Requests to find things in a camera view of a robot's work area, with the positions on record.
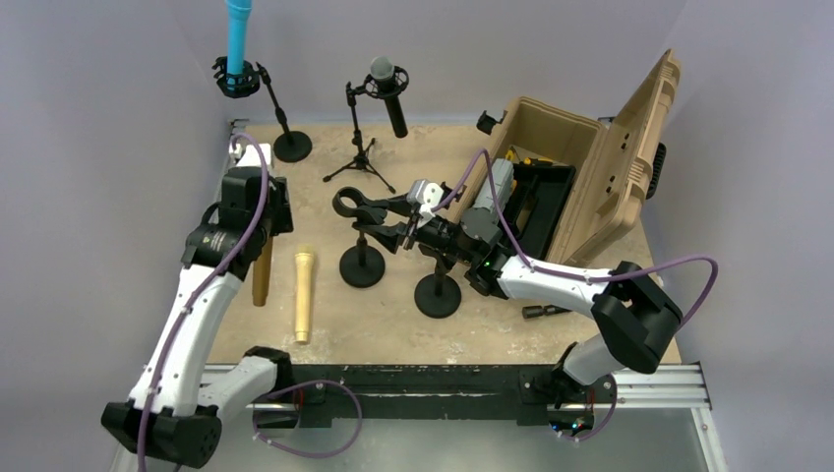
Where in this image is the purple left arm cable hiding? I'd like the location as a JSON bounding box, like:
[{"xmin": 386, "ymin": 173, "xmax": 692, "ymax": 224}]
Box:
[{"xmin": 135, "ymin": 133, "xmax": 271, "ymax": 472}]

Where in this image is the black grey-head microphone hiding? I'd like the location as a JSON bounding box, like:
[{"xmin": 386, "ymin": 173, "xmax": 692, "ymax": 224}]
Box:
[{"xmin": 370, "ymin": 56, "xmax": 409, "ymax": 139}]

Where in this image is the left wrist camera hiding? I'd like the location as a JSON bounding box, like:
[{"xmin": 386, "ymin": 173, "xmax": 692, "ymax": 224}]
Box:
[{"xmin": 228, "ymin": 143, "xmax": 263, "ymax": 168}]

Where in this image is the black t-shaped adapter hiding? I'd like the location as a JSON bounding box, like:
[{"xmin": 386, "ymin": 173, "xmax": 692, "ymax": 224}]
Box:
[{"xmin": 521, "ymin": 305, "xmax": 569, "ymax": 320}]

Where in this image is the black round-base stand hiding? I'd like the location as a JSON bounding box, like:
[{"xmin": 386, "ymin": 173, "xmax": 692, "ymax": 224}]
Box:
[
  {"xmin": 414, "ymin": 244, "xmax": 462, "ymax": 320},
  {"xmin": 331, "ymin": 187, "xmax": 387, "ymax": 288},
  {"xmin": 211, "ymin": 56, "xmax": 313, "ymax": 163}
]

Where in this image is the blue microphone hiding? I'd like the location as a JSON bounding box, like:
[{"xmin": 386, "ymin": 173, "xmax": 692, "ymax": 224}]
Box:
[{"xmin": 225, "ymin": 0, "xmax": 253, "ymax": 75}]

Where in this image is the gold microphone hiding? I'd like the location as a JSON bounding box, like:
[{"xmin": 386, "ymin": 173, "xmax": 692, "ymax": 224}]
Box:
[{"xmin": 252, "ymin": 237, "xmax": 273, "ymax": 307}]

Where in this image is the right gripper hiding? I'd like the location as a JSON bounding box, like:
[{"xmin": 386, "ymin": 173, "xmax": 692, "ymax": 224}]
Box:
[{"xmin": 364, "ymin": 192, "xmax": 476, "ymax": 264}]

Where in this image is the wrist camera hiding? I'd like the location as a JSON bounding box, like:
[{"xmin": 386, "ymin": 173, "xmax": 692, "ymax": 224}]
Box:
[
  {"xmin": 228, "ymin": 143, "xmax": 263, "ymax": 168},
  {"xmin": 406, "ymin": 179, "xmax": 445, "ymax": 221}
]

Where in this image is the grey plastic case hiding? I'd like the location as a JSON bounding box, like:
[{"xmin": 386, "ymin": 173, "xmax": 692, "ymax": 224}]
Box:
[{"xmin": 472, "ymin": 158, "xmax": 514, "ymax": 217}]

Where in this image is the tan toolbox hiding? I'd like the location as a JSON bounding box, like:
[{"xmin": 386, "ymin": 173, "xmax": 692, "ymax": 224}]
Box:
[{"xmin": 487, "ymin": 49, "xmax": 682, "ymax": 266}]

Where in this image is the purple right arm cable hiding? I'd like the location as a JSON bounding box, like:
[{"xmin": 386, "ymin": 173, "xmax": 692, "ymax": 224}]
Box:
[{"xmin": 433, "ymin": 147, "xmax": 720, "ymax": 327}]

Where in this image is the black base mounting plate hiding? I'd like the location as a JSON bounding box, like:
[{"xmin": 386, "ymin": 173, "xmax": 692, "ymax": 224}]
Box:
[{"xmin": 249, "ymin": 364, "xmax": 615, "ymax": 431}]

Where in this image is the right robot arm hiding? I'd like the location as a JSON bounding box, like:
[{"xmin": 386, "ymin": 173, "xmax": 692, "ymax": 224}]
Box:
[{"xmin": 332, "ymin": 187, "xmax": 684, "ymax": 402}]

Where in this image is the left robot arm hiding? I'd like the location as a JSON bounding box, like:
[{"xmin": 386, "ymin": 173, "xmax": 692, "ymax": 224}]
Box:
[{"xmin": 100, "ymin": 166, "xmax": 293, "ymax": 468}]

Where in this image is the black toolbox tray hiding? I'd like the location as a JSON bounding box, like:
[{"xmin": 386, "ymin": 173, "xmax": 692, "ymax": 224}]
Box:
[{"xmin": 503, "ymin": 163, "xmax": 576, "ymax": 260}]

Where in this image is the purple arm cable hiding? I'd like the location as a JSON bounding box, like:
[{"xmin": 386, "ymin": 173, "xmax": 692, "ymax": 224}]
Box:
[
  {"xmin": 433, "ymin": 147, "xmax": 720, "ymax": 327},
  {"xmin": 135, "ymin": 133, "xmax": 271, "ymax": 472}
]

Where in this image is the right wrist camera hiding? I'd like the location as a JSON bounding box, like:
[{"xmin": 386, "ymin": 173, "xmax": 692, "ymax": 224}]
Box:
[{"xmin": 406, "ymin": 179, "xmax": 445, "ymax": 221}]

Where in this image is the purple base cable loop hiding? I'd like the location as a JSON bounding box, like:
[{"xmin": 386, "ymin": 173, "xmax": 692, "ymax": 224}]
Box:
[{"xmin": 252, "ymin": 380, "xmax": 364, "ymax": 460}]

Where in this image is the black tripod mic stand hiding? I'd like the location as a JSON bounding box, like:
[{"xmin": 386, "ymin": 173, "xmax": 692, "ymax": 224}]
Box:
[{"xmin": 322, "ymin": 74, "xmax": 396, "ymax": 194}]

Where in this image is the cream microphone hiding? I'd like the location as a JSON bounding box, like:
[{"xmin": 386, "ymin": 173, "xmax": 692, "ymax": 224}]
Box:
[{"xmin": 294, "ymin": 246, "xmax": 316, "ymax": 344}]

